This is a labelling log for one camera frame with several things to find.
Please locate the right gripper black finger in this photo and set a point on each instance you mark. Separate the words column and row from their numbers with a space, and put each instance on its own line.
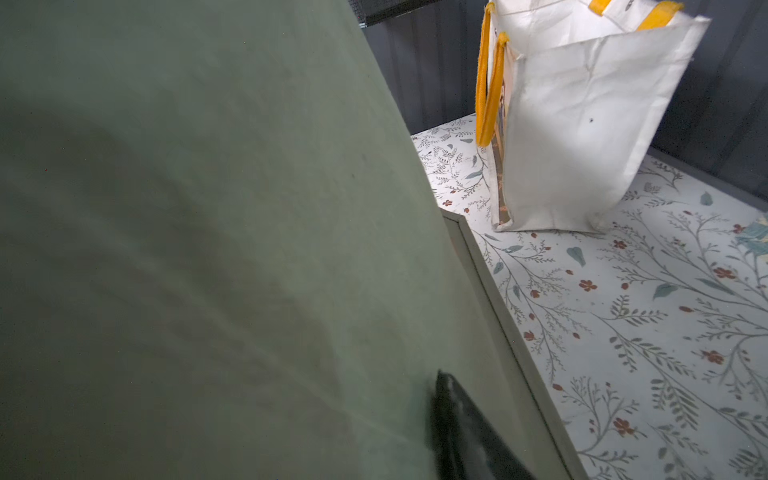
column 467, row 446

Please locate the olive green tote bag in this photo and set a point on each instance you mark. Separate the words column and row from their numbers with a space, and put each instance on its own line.
column 221, row 257

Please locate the white tote bag yellow handles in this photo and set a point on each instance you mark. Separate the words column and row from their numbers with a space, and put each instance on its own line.
column 569, row 95

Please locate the floral table mat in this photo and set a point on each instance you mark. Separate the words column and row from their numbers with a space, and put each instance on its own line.
column 651, row 337

